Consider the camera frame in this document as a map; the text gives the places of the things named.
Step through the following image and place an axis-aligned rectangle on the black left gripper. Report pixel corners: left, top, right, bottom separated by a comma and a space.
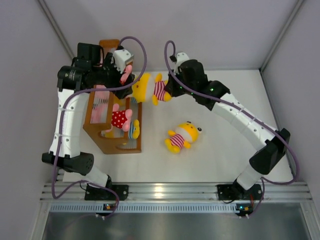
90, 53, 134, 100

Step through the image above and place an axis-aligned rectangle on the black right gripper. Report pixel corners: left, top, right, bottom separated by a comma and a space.
165, 67, 196, 98

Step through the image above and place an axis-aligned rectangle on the pink red-dotted toy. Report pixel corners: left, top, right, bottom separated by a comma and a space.
93, 90, 110, 109
120, 64, 133, 85

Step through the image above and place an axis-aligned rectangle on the yellow pink-striped toy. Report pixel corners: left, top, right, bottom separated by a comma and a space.
131, 73, 172, 106
164, 121, 203, 154

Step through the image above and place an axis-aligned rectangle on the yellow pink-striped toy front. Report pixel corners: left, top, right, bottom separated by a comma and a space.
164, 121, 203, 154

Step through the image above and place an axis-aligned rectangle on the yellow blue-striped toy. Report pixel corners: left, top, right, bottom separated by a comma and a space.
104, 119, 141, 141
115, 97, 137, 106

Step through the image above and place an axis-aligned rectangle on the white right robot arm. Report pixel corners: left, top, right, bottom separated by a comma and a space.
165, 52, 291, 200

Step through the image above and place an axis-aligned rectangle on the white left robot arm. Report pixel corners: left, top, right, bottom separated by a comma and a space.
41, 43, 135, 200

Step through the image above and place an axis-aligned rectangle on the pink toy on shelf front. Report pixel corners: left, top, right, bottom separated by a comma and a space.
90, 103, 133, 132

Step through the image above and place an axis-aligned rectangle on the wooden tiered shelf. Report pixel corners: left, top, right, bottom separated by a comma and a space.
82, 39, 143, 155

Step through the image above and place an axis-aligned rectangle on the yellow blue-striped toy on shelf front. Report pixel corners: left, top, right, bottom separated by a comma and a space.
104, 119, 141, 141

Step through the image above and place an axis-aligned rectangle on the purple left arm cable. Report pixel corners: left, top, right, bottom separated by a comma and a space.
51, 36, 147, 221

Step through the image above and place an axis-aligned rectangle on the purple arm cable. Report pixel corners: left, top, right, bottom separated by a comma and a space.
164, 40, 301, 218
51, 36, 147, 221

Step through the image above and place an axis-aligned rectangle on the left aluminium frame post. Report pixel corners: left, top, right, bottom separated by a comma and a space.
35, 0, 76, 61

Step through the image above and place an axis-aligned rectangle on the aluminium frame post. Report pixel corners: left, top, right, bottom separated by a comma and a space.
35, 0, 76, 61
258, 0, 308, 73

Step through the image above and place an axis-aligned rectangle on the right aluminium frame post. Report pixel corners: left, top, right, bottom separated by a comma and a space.
258, 0, 308, 73

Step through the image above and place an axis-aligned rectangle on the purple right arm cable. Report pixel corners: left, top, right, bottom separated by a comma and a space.
164, 40, 301, 218

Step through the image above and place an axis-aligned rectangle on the black left mount plate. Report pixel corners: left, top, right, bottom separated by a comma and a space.
84, 184, 129, 201

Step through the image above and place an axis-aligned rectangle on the black mount plate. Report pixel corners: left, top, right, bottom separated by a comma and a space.
84, 184, 129, 201
217, 182, 263, 202

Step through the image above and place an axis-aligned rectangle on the black right mount plate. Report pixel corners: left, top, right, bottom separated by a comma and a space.
217, 182, 263, 202

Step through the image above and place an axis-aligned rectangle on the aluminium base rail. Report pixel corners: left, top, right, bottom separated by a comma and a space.
39, 181, 313, 204

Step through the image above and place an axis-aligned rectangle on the white slotted cable duct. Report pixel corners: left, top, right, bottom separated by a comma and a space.
50, 202, 250, 214

